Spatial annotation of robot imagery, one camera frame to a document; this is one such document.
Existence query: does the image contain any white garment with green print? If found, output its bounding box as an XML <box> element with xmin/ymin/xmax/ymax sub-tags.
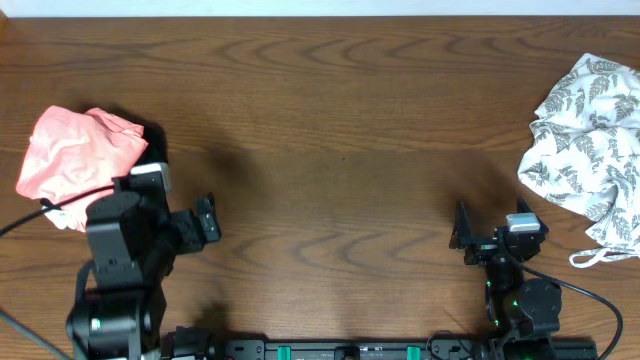
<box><xmin>45</xmin><ymin>209</ymin><xmax>77</xmax><ymax>230</ymax></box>

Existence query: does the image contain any pink t-shirt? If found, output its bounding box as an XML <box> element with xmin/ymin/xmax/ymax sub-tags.
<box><xmin>16</xmin><ymin>106</ymin><xmax>148</xmax><ymax>204</ymax></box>

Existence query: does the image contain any white fern print cloth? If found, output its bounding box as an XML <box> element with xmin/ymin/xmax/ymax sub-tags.
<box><xmin>517</xmin><ymin>53</ymin><xmax>639</xmax><ymax>268</ymax></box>

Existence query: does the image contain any black cable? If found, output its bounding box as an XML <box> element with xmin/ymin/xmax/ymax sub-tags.
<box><xmin>0</xmin><ymin>187</ymin><xmax>116</xmax><ymax>360</ymax></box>
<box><xmin>519</xmin><ymin>264</ymin><xmax>625</xmax><ymax>360</ymax></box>

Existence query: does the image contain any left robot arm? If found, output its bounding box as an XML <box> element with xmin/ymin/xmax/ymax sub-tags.
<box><xmin>66</xmin><ymin>171</ymin><xmax>222</xmax><ymax>359</ymax></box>

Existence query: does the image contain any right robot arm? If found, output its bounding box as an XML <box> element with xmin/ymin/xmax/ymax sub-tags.
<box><xmin>449</xmin><ymin>199</ymin><xmax>562</xmax><ymax>359</ymax></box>

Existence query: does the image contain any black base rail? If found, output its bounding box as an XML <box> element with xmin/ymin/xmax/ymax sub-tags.
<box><xmin>152</xmin><ymin>327</ymin><xmax>599</xmax><ymax>360</ymax></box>

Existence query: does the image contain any black folded garment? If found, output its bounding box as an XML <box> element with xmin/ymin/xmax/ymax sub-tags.
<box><xmin>135</xmin><ymin>120</ymin><xmax>169</xmax><ymax>166</ymax></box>

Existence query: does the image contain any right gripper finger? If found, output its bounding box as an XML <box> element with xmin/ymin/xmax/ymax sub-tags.
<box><xmin>516</xmin><ymin>197</ymin><xmax>549</xmax><ymax>233</ymax></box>
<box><xmin>449</xmin><ymin>201</ymin><xmax>473</xmax><ymax>249</ymax></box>

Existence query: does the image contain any left black cable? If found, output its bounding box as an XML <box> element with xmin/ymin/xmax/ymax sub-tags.
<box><xmin>0</xmin><ymin>187</ymin><xmax>116</xmax><ymax>360</ymax></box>

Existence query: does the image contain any right black cable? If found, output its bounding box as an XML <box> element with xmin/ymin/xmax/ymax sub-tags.
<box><xmin>519</xmin><ymin>264</ymin><xmax>625</xmax><ymax>360</ymax></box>

